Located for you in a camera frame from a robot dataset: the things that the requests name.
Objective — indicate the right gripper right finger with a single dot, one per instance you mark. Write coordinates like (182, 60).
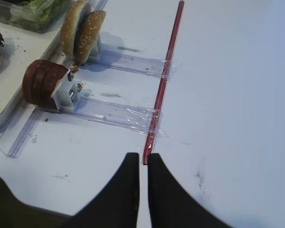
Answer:
(170, 205)

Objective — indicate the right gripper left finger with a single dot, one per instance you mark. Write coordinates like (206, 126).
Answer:
(117, 204)

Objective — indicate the stacked meat patties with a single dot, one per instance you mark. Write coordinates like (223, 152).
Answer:
(39, 82)

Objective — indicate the green lettuce in container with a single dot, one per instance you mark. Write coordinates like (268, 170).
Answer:
(36, 14)

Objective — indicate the red plastic strip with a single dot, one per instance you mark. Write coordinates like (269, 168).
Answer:
(150, 139)

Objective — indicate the clear patty track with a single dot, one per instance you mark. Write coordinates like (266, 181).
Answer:
(135, 118)

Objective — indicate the white patty pusher block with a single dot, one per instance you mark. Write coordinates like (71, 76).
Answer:
(65, 94)

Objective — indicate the clear bun track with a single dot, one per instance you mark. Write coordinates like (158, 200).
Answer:
(139, 65)

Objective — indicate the white bun pusher block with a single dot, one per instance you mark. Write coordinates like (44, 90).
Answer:
(96, 49)

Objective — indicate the rear sesame bun top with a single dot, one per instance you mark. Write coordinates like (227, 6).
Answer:
(88, 34)

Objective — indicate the sesame bun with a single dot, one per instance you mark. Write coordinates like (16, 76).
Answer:
(72, 22)
(88, 34)

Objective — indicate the metal baking tray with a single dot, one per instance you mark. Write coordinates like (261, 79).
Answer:
(21, 47)

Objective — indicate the front sesame bun top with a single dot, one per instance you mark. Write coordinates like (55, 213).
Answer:
(72, 22)

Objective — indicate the clear plastic container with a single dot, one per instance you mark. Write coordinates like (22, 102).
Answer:
(6, 5)

